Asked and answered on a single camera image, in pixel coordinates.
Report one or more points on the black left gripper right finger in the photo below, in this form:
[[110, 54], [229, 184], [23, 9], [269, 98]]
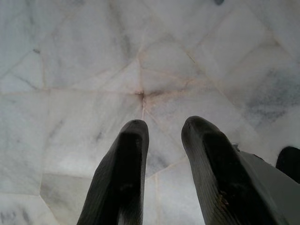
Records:
[[222, 178]]

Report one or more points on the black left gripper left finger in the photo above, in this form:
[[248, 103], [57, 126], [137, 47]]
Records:
[[117, 178]]

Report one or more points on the black robot right foot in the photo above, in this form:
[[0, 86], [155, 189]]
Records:
[[289, 161]]

